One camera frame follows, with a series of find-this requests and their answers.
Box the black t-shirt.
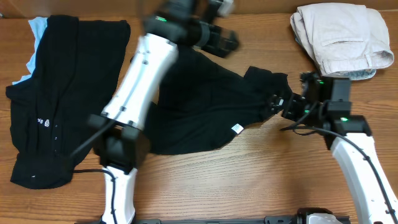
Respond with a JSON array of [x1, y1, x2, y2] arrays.
[[144, 47, 292, 155]]

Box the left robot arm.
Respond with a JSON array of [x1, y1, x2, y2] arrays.
[[88, 0, 239, 223]]

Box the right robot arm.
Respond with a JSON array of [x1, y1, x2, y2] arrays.
[[271, 72, 397, 223]]

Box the folded beige trousers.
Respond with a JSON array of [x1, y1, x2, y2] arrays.
[[290, 2, 394, 75]]

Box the black polo shirt with logo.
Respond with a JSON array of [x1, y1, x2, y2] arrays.
[[6, 16, 131, 189]]

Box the light blue garment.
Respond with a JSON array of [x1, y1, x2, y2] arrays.
[[12, 17, 48, 85]]

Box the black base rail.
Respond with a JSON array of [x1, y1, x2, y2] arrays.
[[74, 207, 352, 224]]

